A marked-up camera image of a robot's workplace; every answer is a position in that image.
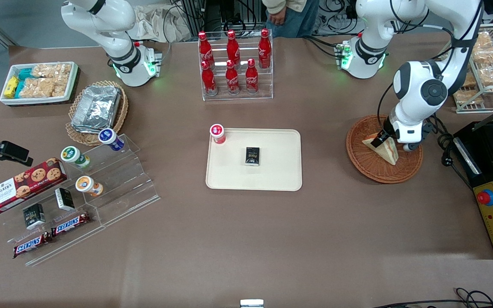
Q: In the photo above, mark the triangular sandwich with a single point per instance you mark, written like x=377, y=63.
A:
x=387, y=152

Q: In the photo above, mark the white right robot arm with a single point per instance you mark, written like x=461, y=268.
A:
x=109, y=21

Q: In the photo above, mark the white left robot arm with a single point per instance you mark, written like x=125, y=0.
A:
x=422, y=90

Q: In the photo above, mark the brown round wicker basket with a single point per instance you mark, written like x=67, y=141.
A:
x=366, y=167

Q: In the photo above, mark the light oval wicker basket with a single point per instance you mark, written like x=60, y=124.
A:
x=77, y=134

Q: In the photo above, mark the cream plastic tray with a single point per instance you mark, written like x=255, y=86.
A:
x=280, y=171

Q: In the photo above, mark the bare person hand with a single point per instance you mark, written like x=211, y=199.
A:
x=279, y=18

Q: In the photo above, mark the red Walkers cookie box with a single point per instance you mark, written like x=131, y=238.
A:
x=19, y=188

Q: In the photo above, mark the white rectangular plastic bin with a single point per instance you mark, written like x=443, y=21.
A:
x=37, y=100

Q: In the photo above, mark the green lid yogurt cup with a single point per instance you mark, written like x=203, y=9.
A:
x=72, y=155

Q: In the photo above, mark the teal snack pack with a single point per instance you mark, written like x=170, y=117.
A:
x=19, y=89
x=26, y=73

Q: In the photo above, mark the small black box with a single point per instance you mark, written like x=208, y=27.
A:
x=34, y=216
x=64, y=199
x=252, y=156

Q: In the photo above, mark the yellow snack pack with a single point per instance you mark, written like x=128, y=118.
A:
x=11, y=87

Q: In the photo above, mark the orange lid yogurt cup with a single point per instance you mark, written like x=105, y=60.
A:
x=86, y=185

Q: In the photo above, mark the Snickers chocolate bar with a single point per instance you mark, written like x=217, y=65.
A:
x=70, y=224
x=31, y=244

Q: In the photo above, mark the stack of foil trays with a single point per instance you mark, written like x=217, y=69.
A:
x=96, y=107

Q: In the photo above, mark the blue lid yogurt cup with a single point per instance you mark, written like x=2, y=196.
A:
x=108, y=137

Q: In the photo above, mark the red emergency stop button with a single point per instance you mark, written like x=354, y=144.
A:
x=486, y=197

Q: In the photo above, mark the clear acrylic stepped stand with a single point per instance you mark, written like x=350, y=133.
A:
x=122, y=184

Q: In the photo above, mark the clear acrylic bottle rack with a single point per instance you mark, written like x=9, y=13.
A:
x=265, y=85

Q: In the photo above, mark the red cola bottle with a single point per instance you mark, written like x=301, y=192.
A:
x=209, y=81
x=233, y=47
x=264, y=49
x=232, y=80
x=251, y=79
x=206, y=49

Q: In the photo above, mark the person in beige jacket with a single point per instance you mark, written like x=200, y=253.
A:
x=298, y=19

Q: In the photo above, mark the red lid yogurt cup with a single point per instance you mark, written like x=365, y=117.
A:
x=217, y=131

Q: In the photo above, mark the crumpled beige cloth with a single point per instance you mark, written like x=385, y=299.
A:
x=156, y=25

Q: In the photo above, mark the small white device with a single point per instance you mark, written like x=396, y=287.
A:
x=251, y=303

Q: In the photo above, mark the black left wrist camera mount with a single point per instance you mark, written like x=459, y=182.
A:
x=426, y=130

